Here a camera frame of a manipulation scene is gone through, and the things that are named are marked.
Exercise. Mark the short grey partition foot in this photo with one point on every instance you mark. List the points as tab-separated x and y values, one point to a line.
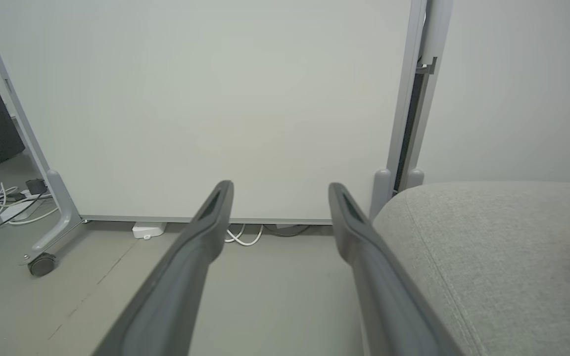
416	178
381	193

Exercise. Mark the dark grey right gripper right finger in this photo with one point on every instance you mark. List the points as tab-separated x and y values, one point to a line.
384	287

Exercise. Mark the narrow white grey-framed partition panel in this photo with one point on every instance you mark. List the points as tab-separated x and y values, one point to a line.
512	89

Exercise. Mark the wide white grey-framed partition panel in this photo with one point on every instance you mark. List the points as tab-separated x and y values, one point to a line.
206	99

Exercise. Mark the black caster wheel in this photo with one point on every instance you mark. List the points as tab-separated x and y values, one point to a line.
42	264

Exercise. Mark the grey fabric sofa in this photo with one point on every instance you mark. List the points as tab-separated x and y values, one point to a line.
502	267

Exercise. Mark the black power plug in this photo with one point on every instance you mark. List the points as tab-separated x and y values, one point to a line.
36	186

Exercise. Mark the long grey partition foot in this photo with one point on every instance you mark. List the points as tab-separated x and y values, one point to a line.
60	217

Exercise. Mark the white power adapter box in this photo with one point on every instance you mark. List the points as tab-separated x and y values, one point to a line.
149	230

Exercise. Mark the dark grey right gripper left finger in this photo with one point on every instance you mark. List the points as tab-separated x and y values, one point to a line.
176	277

